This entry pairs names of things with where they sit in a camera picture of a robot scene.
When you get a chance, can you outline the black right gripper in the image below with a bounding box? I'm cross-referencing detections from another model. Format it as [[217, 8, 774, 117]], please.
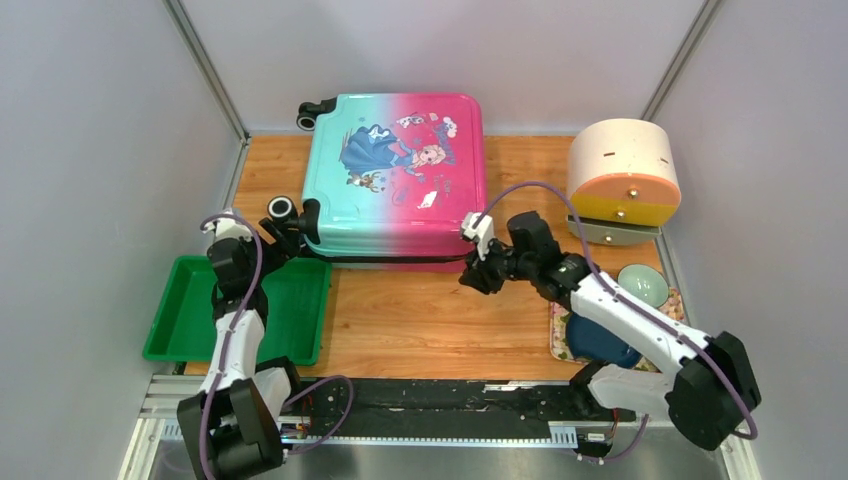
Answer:
[[459, 234, 536, 295]]

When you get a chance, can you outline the green plastic tray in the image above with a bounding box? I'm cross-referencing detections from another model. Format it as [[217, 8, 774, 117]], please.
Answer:
[[143, 256, 332, 366]]

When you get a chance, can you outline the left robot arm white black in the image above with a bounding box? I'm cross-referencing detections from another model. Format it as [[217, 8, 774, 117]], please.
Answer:
[[177, 209, 306, 479]]

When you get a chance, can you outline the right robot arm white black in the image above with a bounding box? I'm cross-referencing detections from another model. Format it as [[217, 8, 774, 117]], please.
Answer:
[[460, 211, 762, 450]]

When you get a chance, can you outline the floral pattern tray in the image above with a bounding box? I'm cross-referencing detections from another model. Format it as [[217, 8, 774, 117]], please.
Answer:
[[549, 303, 658, 372]]

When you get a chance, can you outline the dark blue plate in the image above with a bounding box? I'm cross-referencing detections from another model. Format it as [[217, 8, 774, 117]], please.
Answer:
[[565, 313, 642, 368]]

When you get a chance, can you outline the light green saucer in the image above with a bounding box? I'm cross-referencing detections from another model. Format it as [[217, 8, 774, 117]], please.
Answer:
[[617, 264, 670, 308]]

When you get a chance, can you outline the round pastel drawer cabinet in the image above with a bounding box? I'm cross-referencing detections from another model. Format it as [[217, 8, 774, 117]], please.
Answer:
[[566, 118, 682, 246]]

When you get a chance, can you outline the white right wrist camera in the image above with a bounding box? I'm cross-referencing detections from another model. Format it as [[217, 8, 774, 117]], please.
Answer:
[[460, 212, 495, 260]]

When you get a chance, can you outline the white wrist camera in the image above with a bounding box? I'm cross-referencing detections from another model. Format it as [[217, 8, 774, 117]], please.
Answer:
[[200, 210, 254, 242], [460, 212, 495, 260]]

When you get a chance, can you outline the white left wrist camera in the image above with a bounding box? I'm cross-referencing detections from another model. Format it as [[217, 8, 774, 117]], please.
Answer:
[[200, 210, 254, 242]]

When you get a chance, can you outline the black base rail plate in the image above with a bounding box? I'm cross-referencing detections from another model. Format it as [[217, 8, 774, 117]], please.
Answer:
[[280, 378, 637, 443]]

